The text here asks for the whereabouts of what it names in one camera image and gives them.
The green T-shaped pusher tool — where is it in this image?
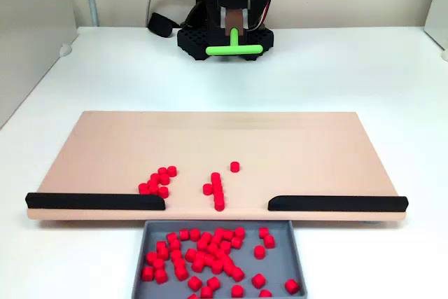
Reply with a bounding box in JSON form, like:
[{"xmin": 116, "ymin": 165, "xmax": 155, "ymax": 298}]
[{"xmin": 205, "ymin": 9, "xmax": 263, "ymax": 57}]

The beige wooden board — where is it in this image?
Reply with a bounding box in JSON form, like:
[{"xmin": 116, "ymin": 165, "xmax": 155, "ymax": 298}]
[{"xmin": 26, "ymin": 110, "xmax": 409, "ymax": 223}]

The white side panel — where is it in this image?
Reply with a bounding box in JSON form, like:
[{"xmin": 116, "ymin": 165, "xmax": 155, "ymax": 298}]
[
  {"xmin": 0, "ymin": 0, "xmax": 78, "ymax": 129},
  {"xmin": 423, "ymin": 0, "xmax": 448, "ymax": 50}
]

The grey plastic tray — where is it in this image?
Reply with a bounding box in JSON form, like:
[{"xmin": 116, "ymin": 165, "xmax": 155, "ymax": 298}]
[{"xmin": 131, "ymin": 220, "xmax": 309, "ymax": 299}]

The red white black servo cable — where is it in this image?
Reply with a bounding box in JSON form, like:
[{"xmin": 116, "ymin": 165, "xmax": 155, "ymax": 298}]
[{"xmin": 257, "ymin": 0, "xmax": 273, "ymax": 32}]

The black cable loop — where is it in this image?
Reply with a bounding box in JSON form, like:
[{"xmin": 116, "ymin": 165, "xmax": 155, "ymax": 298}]
[{"xmin": 181, "ymin": 0, "xmax": 208, "ymax": 30}]

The black foam rail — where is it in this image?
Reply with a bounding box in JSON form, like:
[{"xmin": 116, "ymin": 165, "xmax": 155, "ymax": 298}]
[
  {"xmin": 267, "ymin": 195, "xmax": 410, "ymax": 213},
  {"xmin": 24, "ymin": 192, "xmax": 166, "ymax": 211}
]

